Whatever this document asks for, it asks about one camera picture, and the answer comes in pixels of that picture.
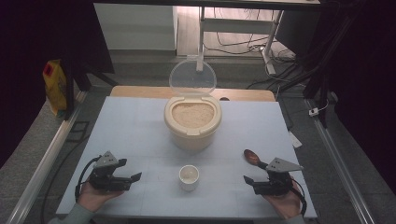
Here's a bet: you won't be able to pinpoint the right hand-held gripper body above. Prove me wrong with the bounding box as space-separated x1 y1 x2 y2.
252 157 304 197

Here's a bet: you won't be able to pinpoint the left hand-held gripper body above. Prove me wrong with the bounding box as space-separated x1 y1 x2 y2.
88 150 134 192

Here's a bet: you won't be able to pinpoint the brown wooden spoon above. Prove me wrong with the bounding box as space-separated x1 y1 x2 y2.
243 148 264 167

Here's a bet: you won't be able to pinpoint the white cup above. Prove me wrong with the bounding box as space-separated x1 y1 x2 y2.
178 164 201 192

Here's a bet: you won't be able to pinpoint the cream rice container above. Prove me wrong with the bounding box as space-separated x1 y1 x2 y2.
163 94 223 152

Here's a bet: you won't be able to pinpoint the white rice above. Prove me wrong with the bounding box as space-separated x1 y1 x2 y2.
171 102 216 130

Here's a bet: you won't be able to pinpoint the person's left hand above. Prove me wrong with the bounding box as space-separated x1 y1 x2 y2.
77 181 124 213

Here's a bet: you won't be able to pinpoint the person's right hand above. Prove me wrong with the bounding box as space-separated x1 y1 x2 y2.
262 176 303 220

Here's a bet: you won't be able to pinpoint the pale blue table board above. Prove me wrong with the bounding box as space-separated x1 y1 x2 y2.
55 96 318 219

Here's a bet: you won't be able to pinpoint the white paper tag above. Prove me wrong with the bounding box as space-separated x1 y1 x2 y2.
287 130 304 149

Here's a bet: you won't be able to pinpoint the wooden table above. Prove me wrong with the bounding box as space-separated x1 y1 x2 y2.
109 85 276 103

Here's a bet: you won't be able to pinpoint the black metal stand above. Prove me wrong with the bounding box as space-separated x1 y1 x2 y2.
276 12 360 129
60 57 120 121

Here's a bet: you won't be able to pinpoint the clear container lid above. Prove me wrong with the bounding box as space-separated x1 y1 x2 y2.
168 54 218 97

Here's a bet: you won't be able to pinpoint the white cabinet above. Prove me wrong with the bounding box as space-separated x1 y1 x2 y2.
93 3 178 51

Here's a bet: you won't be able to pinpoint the dark cabinet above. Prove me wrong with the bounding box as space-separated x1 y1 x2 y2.
275 9 322 59

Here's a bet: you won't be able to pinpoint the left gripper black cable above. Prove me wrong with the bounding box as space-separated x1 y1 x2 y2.
74 155 103 203

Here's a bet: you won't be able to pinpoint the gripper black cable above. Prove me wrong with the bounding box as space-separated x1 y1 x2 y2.
74 155 103 203
290 178 308 217

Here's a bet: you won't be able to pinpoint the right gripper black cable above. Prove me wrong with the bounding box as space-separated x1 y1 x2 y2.
290 178 308 217

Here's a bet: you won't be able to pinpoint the black floor cable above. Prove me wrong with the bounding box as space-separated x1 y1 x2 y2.
39 135 92 224

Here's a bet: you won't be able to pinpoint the aluminium floor rail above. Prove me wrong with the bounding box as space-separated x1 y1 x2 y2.
305 98 376 224
6 90 89 224

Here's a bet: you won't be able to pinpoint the tangled black floor cables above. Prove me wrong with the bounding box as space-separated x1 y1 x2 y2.
204 7 297 91

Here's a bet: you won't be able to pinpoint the white desk frame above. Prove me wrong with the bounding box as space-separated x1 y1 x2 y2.
196 6 285 76

